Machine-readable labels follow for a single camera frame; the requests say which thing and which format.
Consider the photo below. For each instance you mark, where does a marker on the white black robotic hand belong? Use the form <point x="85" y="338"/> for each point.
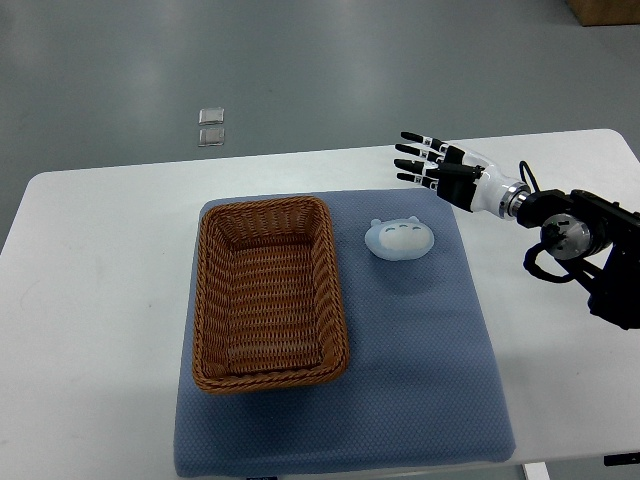
<point x="467" y="180"/>

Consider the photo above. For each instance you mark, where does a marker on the lower floor plate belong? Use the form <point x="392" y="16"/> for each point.
<point x="209" y="137"/>

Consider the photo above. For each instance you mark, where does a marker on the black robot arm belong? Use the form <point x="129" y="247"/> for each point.
<point x="583" y="237"/>

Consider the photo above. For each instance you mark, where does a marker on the brown wicker basket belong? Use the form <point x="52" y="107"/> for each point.
<point x="268" y="309"/>

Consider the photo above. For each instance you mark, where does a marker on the blue plush toy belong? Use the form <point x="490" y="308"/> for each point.
<point x="401" y="239"/>

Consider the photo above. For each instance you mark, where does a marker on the brown cardboard box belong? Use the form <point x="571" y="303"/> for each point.
<point x="605" y="12"/>

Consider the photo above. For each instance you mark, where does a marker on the white table leg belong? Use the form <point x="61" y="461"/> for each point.
<point x="536" y="471"/>

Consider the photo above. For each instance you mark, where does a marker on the black table control panel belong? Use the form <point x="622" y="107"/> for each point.
<point x="622" y="459"/>

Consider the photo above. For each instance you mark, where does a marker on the floor plate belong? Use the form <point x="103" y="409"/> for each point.
<point x="211" y="115"/>
<point x="209" y="137"/>

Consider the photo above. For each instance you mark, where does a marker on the blue quilted mat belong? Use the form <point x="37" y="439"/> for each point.
<point x="422" y="386"/>

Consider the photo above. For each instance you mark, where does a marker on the upper floor plate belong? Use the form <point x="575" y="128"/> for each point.
<point x="211" y="115"/>

